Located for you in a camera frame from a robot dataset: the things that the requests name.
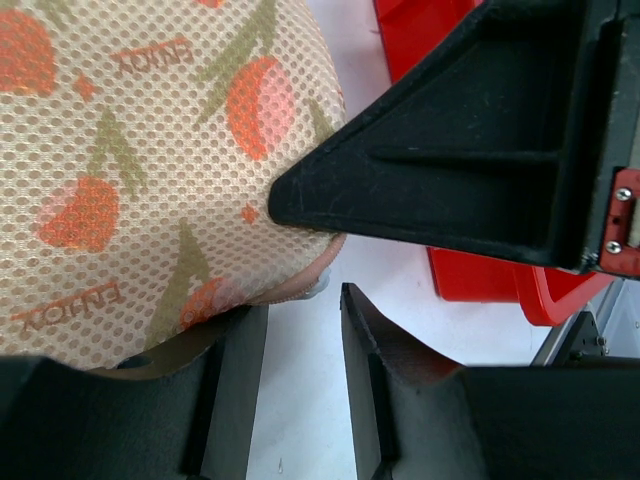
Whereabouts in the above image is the floral mesh laundry bag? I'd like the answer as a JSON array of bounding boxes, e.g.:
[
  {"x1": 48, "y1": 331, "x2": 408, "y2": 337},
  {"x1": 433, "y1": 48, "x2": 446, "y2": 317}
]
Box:
[{"x1": 1, "y1": 0, "x2": 345, "y2": 369}]

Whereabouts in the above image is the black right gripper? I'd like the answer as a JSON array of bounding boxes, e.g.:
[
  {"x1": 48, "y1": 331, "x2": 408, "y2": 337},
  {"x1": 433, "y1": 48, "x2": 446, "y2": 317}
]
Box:
[{"x1": 582, "y1": 1, "x2": 639, "y2": 276}]

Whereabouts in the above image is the red plastic tray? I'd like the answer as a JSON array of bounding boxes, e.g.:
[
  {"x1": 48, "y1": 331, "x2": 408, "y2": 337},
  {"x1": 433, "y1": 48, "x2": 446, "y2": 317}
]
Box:
[{"x1": 373, "y1": 0, "x2": 614, "y2": 327}]

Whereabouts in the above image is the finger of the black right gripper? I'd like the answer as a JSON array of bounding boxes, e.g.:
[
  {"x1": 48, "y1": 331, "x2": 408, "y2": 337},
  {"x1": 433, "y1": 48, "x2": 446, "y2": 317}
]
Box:
[{"x1": 268, "y1": 1, "x2": 625, "y2": 273}]

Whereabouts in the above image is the aluminium frame rail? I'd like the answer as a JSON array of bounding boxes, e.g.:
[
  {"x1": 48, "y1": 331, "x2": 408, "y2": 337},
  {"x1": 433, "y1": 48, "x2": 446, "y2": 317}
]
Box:
[{"x1": 531, "y1": 280, "x2": 639, "y2": 366}]

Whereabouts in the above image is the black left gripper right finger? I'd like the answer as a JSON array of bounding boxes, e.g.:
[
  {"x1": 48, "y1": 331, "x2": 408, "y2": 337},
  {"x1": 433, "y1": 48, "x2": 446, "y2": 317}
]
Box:
[{"x1": 341, "y1": 284, "x2": 639, "y2": 479}]

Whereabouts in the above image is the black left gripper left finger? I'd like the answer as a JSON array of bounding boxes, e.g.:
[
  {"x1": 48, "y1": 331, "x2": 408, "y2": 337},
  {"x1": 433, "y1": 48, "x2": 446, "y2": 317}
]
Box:
[{"x1": 1, "y1": 307, "x2": 268, "y2": 479}]

